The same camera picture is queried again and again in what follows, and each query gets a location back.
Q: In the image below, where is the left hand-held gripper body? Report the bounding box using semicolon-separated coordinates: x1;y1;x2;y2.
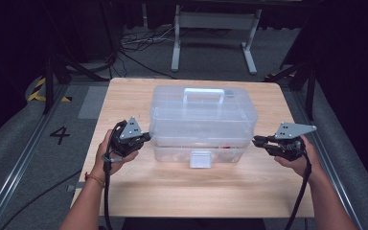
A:
101;116;144;163

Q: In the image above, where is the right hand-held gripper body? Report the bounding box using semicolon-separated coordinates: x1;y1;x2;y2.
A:
269;122;318;162

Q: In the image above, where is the clear plastic storage box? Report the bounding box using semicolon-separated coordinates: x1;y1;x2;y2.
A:
149;84;259;170

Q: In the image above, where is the person's right hand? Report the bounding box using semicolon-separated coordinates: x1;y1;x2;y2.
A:
273;135;324;184

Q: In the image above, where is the person's left hand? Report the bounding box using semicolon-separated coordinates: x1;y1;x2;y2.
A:
90;128;140;184

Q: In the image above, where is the black metal stand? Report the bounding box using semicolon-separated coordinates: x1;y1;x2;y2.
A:
264;60;317;122
42;0;118;116

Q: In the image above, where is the grey table clamp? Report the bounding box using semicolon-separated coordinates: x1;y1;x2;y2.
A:
66;182;86;193

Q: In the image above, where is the person's dark clothing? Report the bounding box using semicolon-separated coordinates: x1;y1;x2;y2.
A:
123;218;266;230

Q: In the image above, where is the yellow black floor tape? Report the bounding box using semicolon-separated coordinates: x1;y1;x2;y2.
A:
27;77;73;104

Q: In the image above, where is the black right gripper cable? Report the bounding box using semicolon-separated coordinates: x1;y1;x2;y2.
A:
284;149;312;230

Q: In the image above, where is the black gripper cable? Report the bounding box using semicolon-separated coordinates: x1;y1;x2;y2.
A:
284;149;312;230
103;120;127;230

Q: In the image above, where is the orange thread bracelet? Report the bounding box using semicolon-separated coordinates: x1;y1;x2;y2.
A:
84;172;105;189

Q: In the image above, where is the aluminium floor rail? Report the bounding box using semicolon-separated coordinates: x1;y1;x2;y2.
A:
291;90;363;230
0;84;69;230

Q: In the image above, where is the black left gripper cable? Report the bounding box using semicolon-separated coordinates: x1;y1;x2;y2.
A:
103;120;127;230

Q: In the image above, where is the thin black floor cable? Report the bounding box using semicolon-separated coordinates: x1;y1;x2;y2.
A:
0;171;82;230

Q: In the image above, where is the tangle of floor cables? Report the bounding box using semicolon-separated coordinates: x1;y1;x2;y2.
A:
118;25;177;81

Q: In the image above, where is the white metal desk frame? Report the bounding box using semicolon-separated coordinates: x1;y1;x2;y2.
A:
171;4;263;76

